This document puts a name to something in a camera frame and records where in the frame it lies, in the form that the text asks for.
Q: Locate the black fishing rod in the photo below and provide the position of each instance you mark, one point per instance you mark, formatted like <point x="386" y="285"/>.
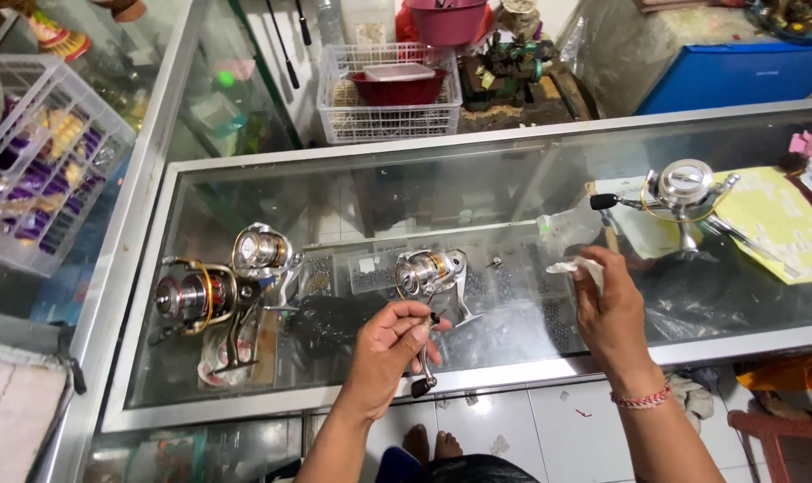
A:
<point x="303" y="23"/>
<point x="282" y="43"/>

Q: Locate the black plastic bag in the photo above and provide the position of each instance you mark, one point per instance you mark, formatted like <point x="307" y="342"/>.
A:
<point x="329" y="322"/>

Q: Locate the white plastic mesh basket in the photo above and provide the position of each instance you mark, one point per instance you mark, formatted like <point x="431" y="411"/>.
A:
<point x="389" y="124"/>

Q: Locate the red gold fishing reel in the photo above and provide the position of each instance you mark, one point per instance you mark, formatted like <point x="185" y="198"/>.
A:
<point x="198" y="295"/>

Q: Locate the glass display counter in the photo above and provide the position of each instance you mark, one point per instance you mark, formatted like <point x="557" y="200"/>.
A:
<point x="446" y="194"/>

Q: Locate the orange cloth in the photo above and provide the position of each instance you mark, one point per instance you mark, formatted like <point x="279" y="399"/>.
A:
<point x="788" y="372"/>

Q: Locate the clear plastic bottle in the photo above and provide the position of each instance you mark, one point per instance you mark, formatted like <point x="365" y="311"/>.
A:
<point x="330" y="20"/>

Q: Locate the white tissue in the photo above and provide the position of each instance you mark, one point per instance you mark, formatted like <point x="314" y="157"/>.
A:
<point x="577" y="268"/>

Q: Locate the pink plastic bucket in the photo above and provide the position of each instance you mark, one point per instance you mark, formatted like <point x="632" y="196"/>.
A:
<point x="446" y="23"/>

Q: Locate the person's right hand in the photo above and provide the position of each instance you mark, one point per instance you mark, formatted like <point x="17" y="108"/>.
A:
<point x="610" y="315"/>

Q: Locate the yellow paper sheet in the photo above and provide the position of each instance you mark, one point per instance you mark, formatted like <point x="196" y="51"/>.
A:
<point x="775" y="221"/>

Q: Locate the clear plastic bag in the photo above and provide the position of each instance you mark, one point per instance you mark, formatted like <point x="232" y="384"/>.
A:
<point x="567" y="228"/>

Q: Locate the blue box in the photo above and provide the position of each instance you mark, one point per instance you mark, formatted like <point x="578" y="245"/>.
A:
<point x="734" y="77"/>

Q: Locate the person's dark clothing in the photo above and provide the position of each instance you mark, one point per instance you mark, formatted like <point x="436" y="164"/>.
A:
<point x="459" y="469"/>

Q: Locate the person's left hand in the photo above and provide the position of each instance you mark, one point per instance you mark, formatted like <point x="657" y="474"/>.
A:
<point x="382" y="355"/>

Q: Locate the white basket of snack packets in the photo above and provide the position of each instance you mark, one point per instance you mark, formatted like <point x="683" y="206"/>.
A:
<point x="40" y="168"/>

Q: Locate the red plastic chair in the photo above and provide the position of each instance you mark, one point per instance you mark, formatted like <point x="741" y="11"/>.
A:
<point x="781" y="436"/>

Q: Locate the large silver fishing reel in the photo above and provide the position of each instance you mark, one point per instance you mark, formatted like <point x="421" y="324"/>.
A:
<point x="681" y="184"/>

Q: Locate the silver gold fishing reel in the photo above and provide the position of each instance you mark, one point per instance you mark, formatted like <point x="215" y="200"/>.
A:
<point x="429" y="272"/>

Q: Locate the clear lidded food container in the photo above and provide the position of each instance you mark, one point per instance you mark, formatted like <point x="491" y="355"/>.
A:
<point x="399" y="72"/>

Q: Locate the person's feet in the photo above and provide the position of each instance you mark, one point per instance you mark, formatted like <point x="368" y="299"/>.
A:
<point x="433" y="444"/>

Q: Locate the silver spinning fishing reel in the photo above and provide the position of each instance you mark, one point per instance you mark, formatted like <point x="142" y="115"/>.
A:
<point x="262" y="251"/>

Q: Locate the red plastic bowl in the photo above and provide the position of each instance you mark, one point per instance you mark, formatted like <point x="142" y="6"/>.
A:
<point x="396" y="92"/>

